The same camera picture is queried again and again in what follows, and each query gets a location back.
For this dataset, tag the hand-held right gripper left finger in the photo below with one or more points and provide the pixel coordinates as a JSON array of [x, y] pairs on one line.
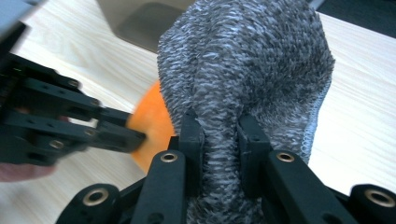
[[191, 149]]

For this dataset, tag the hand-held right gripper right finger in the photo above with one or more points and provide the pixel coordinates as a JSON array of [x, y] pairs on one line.
[[253, 155]]

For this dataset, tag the orange plush toy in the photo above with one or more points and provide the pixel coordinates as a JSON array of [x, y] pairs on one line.
[[152, 124]]

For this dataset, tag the grey fuzzy towel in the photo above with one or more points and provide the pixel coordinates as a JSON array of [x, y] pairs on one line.
[[249, 68]]

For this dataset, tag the clear grey storage box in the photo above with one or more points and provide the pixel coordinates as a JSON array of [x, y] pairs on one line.
[[143, 21]]

